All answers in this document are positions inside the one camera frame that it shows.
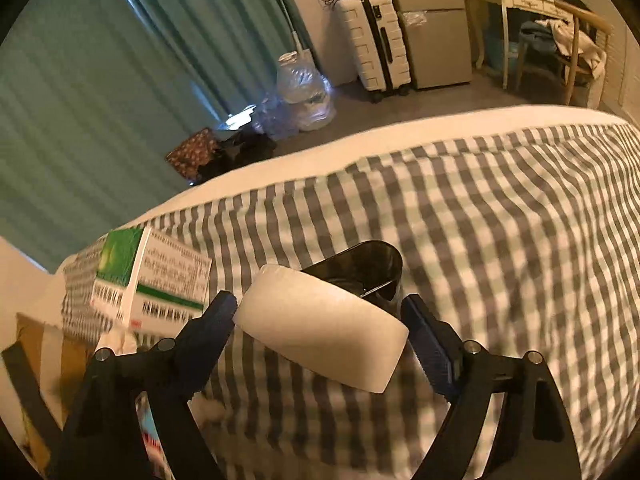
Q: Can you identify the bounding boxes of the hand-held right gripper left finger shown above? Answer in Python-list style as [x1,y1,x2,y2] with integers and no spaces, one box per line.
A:
[47,290,238,480]

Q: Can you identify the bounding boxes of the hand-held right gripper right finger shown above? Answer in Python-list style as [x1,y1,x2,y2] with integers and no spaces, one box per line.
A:
[400,294,583,480]

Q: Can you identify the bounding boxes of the white oblong case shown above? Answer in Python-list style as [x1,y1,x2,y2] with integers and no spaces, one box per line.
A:
[232,263,410,394]

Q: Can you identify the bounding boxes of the white sachet with red label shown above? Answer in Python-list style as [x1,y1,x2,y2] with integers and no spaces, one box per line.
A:
[136,394,167,477]

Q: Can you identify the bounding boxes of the green and white medicine box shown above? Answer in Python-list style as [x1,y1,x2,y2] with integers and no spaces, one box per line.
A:
[60,227,213,341]

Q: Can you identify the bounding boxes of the black glossy case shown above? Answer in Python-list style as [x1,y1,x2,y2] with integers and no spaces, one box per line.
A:
[298,241,404,318]

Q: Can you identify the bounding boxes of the grey checked bed sheet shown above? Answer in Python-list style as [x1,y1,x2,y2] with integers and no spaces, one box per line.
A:
[60,122,640,480]

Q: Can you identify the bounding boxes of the black bag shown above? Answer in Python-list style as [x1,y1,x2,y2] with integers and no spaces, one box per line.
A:
[200,130,278,183]

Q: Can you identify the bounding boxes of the brown patterned bag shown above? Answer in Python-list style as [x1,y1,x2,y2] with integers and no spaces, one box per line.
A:
[165,127,221,181]

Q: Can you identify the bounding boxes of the blue plastic bag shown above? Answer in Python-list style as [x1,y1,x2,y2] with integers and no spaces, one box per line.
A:
[252,94,291,138]

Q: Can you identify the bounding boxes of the white mattress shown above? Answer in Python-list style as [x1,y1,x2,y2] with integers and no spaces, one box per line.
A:
[120,104,628,233]

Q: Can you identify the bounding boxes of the large clear water jug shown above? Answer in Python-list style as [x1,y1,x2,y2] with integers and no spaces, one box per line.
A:
[276,51,335,128]

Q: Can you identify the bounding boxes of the teal curtain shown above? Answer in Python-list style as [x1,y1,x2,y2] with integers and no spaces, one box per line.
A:
[0,0,321,273]

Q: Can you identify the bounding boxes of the white pole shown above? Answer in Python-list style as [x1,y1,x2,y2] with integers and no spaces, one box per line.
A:
[272,0,308,56]

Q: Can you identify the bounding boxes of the blue bin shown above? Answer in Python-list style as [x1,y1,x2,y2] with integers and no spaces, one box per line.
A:
[482,25,523,73]

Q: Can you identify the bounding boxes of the white ribbed suitcase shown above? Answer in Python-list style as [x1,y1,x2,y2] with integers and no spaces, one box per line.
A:
[334,0,412,105]

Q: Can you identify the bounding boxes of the grey mini fridge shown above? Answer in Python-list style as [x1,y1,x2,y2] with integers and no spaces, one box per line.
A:
[385,0,473,90]

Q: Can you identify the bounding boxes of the wooden chair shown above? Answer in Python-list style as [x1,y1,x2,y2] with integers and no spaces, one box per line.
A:
[515,0,613,106]

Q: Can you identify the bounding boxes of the white clothes on chair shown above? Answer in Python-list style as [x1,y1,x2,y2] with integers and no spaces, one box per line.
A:
[535,17,608,73]

